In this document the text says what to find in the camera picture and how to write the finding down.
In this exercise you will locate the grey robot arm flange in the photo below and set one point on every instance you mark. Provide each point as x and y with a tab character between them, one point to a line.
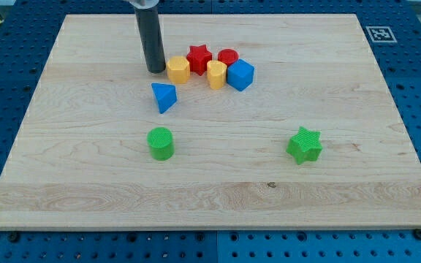
143	4

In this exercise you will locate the light wooden board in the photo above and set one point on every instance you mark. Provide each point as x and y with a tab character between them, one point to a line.
81	161

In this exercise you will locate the green cylinder block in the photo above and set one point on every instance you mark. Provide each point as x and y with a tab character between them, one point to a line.
160	143

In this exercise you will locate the blue triangle block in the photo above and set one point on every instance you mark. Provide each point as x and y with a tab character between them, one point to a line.
165	95

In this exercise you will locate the yellow heart block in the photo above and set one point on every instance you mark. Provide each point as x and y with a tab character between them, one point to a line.
216	74

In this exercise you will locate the blue cube block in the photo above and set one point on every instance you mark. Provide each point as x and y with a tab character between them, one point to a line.
240	75

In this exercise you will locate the yellow hexagon block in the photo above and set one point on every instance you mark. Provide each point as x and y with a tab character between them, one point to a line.
178	69

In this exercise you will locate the red star block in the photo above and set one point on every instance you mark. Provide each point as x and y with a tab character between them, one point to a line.
198	58

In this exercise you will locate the red cylinder block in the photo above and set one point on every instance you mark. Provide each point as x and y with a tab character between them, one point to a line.
228	56

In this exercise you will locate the green star block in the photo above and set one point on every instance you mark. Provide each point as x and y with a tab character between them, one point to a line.
305	145

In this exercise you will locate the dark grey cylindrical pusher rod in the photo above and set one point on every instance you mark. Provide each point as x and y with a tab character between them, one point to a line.
151	38

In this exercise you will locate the white fiducial marker tag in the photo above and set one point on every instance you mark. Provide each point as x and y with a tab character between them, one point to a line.
381	34

